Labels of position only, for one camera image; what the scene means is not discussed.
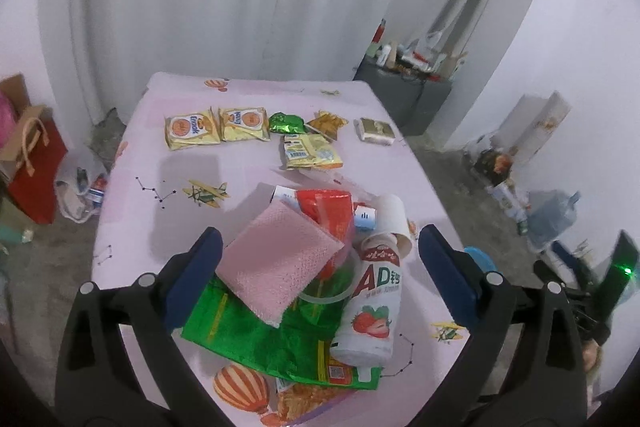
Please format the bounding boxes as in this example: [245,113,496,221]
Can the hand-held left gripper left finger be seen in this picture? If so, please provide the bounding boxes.
[54,227,236,427]

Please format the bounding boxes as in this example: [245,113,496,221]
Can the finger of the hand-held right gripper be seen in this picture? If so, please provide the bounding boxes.
[532,258,614,346]
[550,241,593,288]

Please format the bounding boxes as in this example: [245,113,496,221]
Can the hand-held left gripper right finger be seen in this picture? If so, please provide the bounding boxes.
[419,224,588,427]

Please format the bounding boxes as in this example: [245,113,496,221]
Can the blue mesh waste basket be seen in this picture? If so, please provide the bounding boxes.
[462,246,498,273]

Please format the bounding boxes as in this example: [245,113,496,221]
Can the white paper cup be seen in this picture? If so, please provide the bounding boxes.
[375,193,417,258]

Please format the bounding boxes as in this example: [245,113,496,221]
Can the white strawberry milk bottle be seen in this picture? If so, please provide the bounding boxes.
[329,232,405,365]

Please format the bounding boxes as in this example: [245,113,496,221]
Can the pink sponge cloth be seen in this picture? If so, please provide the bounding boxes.
[215,199,346,328]

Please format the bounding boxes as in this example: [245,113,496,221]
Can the green snack bag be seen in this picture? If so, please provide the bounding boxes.
[180,264,383,390]

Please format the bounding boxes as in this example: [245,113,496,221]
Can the blue white medicine box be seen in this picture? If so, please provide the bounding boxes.
[271,185,377,232]

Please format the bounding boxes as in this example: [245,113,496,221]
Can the clear plastic bowl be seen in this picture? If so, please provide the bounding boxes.
[297,232,363,308]

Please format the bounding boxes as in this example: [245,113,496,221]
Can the red plastic packet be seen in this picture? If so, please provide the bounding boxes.
[296,188,357,253]

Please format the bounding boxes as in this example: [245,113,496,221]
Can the large orange snack packet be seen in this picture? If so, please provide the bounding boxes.
[275,379,351,425]

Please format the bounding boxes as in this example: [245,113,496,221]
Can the pale yellow printed packet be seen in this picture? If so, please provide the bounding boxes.
[282,133,345,171]

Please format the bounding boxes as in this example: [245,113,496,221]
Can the person's right hand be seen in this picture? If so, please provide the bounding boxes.
[582,340,607,386]

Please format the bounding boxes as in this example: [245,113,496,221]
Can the large water jug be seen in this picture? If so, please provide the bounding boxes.
[525,189,583,253]

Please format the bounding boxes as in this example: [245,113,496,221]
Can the pink printed tablecloth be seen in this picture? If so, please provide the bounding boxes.
[91,72,481,427]

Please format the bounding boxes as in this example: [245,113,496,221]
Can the white printed carton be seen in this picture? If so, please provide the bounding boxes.
[487,179,531,220]

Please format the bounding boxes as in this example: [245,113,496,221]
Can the dark printed box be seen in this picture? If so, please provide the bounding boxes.
[475,147,516,185]

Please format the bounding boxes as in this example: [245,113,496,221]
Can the white printed folding panel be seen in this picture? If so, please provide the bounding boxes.
[502,91,571,168]

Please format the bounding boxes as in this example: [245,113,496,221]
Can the yellow snack packet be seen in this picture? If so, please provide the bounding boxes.
[165,108,222,151]
[216,107,271,142]

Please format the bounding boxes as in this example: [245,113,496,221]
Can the translucent plastic bag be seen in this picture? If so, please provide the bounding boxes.
[54,150,111,223]

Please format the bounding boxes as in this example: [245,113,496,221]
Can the small gold white box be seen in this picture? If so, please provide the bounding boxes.
[356,117,397,146]

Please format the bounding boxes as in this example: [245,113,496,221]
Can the green foil packet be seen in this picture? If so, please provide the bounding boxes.
[268,112,306,135]

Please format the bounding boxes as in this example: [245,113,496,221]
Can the grey cabinet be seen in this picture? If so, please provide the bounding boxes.
[352,57,453,138]

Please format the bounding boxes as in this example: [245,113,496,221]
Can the red gift bag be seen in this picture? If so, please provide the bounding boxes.
[0,104,68,225]

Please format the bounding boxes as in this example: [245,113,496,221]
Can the small orange snack packet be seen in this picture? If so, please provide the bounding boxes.
[306,110,348,142]

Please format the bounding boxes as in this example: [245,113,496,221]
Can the white plastic bag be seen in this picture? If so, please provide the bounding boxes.
[407,32,443,58]

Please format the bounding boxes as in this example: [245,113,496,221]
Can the cardboard box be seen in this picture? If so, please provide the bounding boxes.
[0,74,31,158]

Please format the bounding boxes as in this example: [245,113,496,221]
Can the white curtain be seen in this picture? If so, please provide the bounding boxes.
[37,0,563,128]

